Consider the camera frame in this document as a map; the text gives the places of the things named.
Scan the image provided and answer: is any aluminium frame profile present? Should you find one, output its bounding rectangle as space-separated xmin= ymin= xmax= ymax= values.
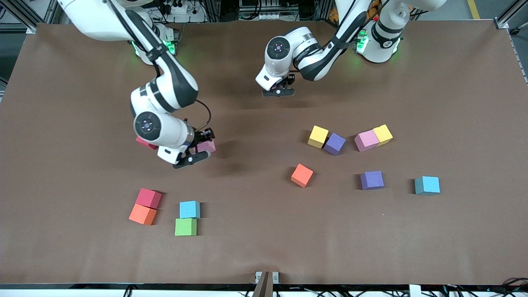
xmin=0 ymin=0 xmax=58 ymax=34
xmin=494 ymin=0 xmax=528 ymax=29

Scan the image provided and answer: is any yellow foam cube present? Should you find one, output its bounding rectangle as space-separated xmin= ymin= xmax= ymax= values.
xmin=307 ymin=125 xmax=330 ymax=149
xmin=373 ymin=124 xmax=394 ymax=146

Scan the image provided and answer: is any green foam cube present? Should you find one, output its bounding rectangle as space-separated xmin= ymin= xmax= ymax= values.
xmin=175 ymin=218 xmax=198 ymax=237

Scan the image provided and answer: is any light blue foam cube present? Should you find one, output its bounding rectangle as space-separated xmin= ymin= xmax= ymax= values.
xmin=179 ymin=201 xmax=201 ymax=219
xmin=415 ymin=176 xmax=441 ymax=196

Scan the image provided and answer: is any red foam cube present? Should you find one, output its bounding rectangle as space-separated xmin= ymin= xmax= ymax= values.
xmin=136 ymin=136 xmax=159 ymax=150
xmin=135 ymin=188 xmax=163 ymax=209

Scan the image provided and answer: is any brown table cover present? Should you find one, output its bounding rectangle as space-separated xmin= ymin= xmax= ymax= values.
xmin=0 ymin=19 xmax=528 ymax=286

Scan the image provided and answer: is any orange foam cube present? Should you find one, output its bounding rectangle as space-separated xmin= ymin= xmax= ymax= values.
xmin=291 ymin=163 xmax=314 ymax=188
xmin=129 ymin=204 xmax=158 ymax=226

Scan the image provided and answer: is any small metal bracket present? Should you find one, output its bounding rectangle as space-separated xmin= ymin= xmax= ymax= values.
xmin=255 ymin=271 xmax=279 ymax=285

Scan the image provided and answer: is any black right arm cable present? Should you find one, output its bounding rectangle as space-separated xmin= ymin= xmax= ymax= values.
xmin=108 ymin=0 xmax=212 ymax=133

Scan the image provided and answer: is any purple foam cube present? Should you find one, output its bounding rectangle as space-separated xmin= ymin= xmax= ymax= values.
xmin=323 ymin=132 xmax=347 ymax=156
xmin=360 ymin=171 xmax=384 ymax=191

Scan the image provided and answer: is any brown camera post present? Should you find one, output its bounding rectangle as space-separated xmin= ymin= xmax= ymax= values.
xmin=252 ymin=271 xmax=274 ymax=297

